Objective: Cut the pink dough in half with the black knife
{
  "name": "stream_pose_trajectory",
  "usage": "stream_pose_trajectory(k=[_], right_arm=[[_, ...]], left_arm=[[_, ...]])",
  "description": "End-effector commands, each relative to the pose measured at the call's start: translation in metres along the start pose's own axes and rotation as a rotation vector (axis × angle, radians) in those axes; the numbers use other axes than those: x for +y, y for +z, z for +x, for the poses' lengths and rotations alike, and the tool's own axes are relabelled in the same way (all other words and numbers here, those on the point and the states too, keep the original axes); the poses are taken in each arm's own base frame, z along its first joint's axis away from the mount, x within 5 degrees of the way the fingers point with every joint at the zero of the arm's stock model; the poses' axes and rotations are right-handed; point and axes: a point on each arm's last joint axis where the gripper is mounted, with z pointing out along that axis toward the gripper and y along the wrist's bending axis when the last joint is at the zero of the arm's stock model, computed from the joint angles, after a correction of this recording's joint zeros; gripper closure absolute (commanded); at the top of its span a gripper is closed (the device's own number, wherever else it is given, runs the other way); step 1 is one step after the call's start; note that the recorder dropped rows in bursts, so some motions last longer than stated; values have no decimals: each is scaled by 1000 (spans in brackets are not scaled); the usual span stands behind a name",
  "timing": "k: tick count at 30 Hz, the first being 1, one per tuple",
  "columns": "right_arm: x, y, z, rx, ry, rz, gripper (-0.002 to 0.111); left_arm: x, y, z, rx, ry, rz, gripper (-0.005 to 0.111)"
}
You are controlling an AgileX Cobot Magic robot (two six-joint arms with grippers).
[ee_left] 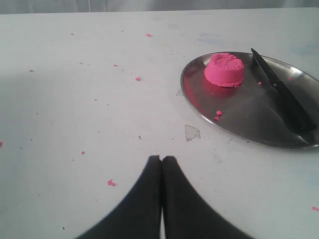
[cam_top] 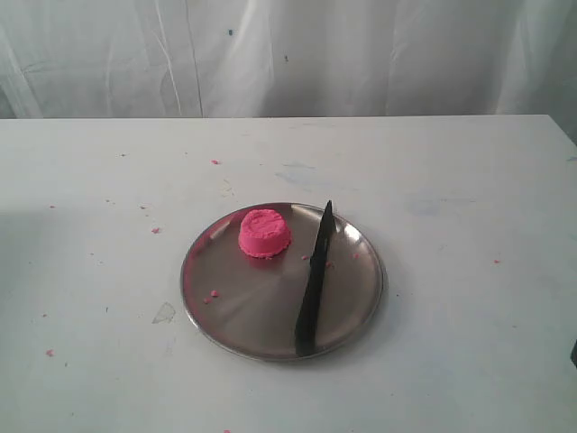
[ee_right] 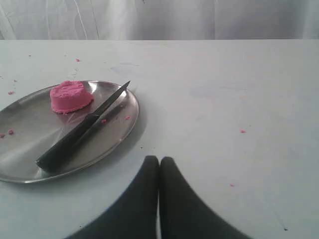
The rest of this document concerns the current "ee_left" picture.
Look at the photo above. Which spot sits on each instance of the white backdrop curtain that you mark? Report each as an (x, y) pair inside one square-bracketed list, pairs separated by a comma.
[(58, 6)]

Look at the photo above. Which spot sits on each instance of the black serrated knife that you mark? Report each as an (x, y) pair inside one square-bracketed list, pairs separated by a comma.
[(296, 115)]

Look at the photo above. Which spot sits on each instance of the pink dough piece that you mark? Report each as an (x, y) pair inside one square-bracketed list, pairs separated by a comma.
[(224, 70)]

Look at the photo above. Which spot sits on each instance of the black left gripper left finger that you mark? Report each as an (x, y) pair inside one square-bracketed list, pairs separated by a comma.
[(138, 215)]

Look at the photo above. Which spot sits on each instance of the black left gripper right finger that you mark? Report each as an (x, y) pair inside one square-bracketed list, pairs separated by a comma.
[(185, 213)]

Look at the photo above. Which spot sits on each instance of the round steel plate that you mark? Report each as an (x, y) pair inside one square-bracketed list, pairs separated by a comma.
[(253, 111)]

